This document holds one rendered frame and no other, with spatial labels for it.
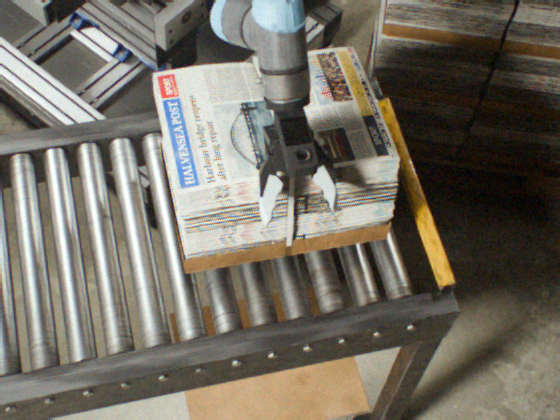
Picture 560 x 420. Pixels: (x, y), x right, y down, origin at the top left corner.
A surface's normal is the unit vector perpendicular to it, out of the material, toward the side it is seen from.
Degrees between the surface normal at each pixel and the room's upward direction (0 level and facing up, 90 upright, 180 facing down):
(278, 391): 0
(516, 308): 0
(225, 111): 9
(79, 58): 0
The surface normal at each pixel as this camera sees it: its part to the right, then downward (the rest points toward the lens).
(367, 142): 0.04, -0.62
